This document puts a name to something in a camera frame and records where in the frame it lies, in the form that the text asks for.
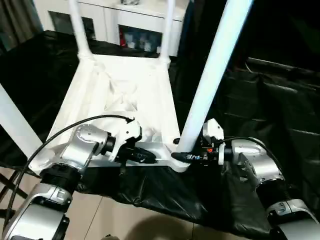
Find white plastic table top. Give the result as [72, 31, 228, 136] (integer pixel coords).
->
[27, 53, 191, 176]

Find black plastic mat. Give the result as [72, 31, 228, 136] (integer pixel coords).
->
[0, 29, 320, 236]

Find blue upright panel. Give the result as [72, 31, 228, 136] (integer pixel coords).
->
[179, 0, 195, 57]

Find black long bar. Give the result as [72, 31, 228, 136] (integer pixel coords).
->
[247, 57, 320, 74]

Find black metal stand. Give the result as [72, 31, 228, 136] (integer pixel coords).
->
[0, 167, 29, 219]

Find white cabinet with glass doors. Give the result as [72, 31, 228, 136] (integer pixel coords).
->
[32, 0, 188, 57]

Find grey curtain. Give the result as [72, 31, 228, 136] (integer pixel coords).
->
[0, 0, 44, 49]

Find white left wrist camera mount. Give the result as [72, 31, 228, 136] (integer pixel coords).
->
[108, 120, 144, 162]

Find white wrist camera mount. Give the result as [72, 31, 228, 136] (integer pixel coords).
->
[201, 118, 225, 166]
[108, 120, 144, 162]

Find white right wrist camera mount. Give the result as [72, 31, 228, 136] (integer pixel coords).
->
[201, 118, 225, 166]

